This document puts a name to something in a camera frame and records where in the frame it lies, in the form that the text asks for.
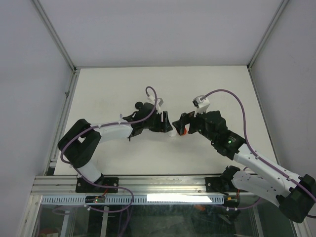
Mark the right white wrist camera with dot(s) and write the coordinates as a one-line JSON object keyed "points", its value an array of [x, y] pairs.
{"points": [[201, 104]]}

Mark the black earbud charging case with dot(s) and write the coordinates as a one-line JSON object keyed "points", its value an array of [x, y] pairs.
{"points": [[138, 105]]}

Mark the white earbud charging case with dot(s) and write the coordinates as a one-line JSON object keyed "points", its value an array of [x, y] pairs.
{"points": [[172, 133]]}

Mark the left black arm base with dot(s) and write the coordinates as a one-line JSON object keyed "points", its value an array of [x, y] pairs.
{"points": [[103, 184]]}

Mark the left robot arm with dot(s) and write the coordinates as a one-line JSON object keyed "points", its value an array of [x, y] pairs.
{"points": [[80, 142]]}

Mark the white slotted cable duct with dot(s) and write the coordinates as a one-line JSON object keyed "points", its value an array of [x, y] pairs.
{"points": [[150, 199]]}

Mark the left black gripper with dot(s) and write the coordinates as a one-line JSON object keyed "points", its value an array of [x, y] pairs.
{"points": [[162, 127]]}

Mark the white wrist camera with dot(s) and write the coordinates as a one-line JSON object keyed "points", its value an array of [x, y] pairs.
{"points": [[157, 102], [201, 104]]}

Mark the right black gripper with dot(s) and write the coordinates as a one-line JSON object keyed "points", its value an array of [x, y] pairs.
{"points": [[186, 119]]}

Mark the aluminium mounting rail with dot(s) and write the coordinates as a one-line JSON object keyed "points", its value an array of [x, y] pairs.
{"points": [[139, 185]]}

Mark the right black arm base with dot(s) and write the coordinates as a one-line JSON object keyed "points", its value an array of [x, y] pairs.
{"points": [[216, 184]]}

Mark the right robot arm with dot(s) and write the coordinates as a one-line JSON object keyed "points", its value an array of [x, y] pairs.
{"points": [[293, 194]]}

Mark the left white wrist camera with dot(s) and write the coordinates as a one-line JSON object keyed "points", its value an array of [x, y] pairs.
{"points": [[157, 102]]}

